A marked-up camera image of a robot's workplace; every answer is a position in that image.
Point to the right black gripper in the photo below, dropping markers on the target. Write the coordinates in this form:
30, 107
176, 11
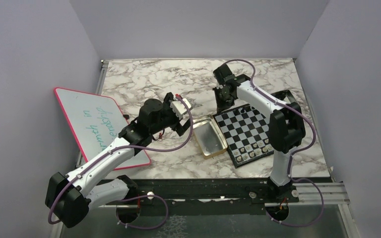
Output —
221, 105

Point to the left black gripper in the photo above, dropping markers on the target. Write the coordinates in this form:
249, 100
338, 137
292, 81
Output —
166, 106

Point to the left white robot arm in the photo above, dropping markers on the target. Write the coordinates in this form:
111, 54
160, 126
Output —
71, 196

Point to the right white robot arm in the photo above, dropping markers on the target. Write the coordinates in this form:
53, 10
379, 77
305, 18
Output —
286, 128

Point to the white box of black pieces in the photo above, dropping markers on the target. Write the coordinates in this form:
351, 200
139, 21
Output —
284, 98

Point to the gold metal tin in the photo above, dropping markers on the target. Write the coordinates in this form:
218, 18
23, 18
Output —
209, 137

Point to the black white chessboard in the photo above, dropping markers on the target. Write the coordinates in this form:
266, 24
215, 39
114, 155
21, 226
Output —
248, 131

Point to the red framed whiteboard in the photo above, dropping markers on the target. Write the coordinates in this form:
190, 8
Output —
94, 120

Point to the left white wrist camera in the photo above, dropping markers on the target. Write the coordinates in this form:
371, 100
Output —
180, 106

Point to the black table front rail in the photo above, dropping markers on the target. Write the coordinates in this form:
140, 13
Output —
195, 197

